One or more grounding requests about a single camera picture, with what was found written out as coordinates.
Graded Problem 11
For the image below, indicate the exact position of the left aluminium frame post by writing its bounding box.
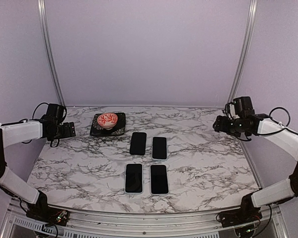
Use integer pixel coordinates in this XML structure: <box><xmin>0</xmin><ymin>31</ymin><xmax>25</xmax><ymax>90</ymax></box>
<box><xmin>37</xmin><ymin>0</ymin><xmax>66</xmax><ymax>106</ymax></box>

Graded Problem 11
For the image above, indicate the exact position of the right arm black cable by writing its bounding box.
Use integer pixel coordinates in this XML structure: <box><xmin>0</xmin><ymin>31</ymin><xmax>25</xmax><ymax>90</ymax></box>
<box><xmin>268</xmin><ymin>107</ymin><xmax>298</xmax><ymax>139</ymax></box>

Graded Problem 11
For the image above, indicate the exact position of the lavender phone case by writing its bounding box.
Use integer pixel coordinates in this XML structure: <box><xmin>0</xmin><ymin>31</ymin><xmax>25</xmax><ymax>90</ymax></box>
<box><xmin>124</xmin><ymin>163</ymin><xmax>144</xmax><ymax>194</ymax></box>

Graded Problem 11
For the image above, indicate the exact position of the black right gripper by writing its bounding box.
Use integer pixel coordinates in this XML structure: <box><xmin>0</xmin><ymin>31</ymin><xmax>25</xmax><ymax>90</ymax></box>
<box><xmin>212</xmin><ymin>116</ymin><xmax>247</xmax><ymax>137</ymax></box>

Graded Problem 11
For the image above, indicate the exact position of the aluminium frame post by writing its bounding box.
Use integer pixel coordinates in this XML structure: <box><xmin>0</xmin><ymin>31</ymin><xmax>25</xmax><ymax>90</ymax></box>
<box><xmin>227</xmin><ymin>0</ymin><xmax>258</xmax><ymax>103</ymax></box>
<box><xmin>37</xmin><ymin>0</ymin><xmax>66</xmax><ymax>106</ymax></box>

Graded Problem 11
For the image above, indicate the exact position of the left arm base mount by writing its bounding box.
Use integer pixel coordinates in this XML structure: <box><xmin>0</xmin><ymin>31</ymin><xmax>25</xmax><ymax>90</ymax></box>
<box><xmin>26</xmin><ymin>208</ymin><xmax>70</xmax><ymax>226</ymax></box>

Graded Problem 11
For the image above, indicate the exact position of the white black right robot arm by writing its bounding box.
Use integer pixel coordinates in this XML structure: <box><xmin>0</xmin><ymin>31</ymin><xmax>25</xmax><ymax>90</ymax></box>
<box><xmin>213</xmin><ymin>96</ymin><xmax>298</xmax><ymax>222</ymax></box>

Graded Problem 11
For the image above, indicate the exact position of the white phone case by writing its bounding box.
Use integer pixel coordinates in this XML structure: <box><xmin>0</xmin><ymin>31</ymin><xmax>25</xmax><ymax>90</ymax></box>
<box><xmin>149</xmin><ymin>164</ymin><xmax>170</xmax><ymax>196</ymax></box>

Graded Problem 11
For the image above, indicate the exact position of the black phone case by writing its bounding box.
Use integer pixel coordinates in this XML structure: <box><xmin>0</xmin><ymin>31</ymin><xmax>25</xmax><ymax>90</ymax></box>
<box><xmin>130</xmin><ymin>132</ymin><xmax>147</xmax><ymax>155</ymax></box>

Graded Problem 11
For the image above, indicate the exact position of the aluminium front rail base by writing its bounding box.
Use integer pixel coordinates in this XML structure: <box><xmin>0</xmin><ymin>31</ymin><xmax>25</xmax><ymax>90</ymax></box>
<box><xmin>0</xmin><ymin>198</ymin><xmax>289</xmax><ymax>238</ymax></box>

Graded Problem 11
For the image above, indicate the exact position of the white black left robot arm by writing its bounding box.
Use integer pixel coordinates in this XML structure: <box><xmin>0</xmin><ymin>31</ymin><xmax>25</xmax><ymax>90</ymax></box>
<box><xmin>0</xmin><ymin>104</ymin><xmax>75</xmax><ymax>221</ymax></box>

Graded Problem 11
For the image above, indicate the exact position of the red white patterned bowl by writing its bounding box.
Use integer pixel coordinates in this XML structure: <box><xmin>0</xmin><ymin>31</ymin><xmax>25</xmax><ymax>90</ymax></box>
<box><xmin>97</xmin><ymin>113</ymin><xmax>118</xmax><ymax>130</ymax></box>

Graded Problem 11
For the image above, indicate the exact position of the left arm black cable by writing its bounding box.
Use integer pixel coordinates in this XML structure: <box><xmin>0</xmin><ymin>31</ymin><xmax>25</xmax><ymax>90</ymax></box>
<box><xmin>19</xmin><ymin>103</ymin><xmax>68</xmax><ymax>148</ymax></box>

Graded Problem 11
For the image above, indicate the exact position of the light blue phone case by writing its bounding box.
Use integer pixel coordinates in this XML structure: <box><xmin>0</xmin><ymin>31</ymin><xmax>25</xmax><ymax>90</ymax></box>
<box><xmin>151</xmin><ymin>136</ymin><xmax>168</xmax><ymax>162</ymax></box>

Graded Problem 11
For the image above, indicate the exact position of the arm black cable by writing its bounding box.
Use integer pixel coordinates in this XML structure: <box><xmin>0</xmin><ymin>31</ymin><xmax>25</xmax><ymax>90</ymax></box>
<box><xmin>19</xmin><ymin>103</ymin><xmax>68</xmax><ymax>148</ymax></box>
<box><xmin>268</xmin><ymin>107</ymin><xmax>298</xmax><ymax>139</ymax></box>

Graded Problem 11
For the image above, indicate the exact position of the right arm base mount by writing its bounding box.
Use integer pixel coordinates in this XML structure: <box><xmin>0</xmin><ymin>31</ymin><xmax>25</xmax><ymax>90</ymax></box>
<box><xmin>216</xmin><ymin>209</ymin><xmax>262</xmax><ymax>228</ymax></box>

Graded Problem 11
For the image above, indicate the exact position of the right aluminium frame post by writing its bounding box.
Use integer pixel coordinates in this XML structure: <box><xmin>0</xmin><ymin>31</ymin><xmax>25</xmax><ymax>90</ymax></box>
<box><xmin>227</xmin><ymin>0</ymin><xmax>258</xmax><ymax>103</ymax></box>

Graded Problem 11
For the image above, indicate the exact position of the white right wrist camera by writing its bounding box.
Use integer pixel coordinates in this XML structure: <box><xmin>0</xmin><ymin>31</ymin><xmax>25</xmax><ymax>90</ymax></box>
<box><xmin>223</xmin><ymin>102</ymin><xmax>239</xmax><ymax>119</ymax></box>

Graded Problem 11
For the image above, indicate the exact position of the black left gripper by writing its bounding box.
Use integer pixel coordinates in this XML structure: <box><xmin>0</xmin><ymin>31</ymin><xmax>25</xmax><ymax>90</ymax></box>
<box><xmin>47</xmin><ymin>121</ymin><xmax>75</xmax><ymax>141</ymax></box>

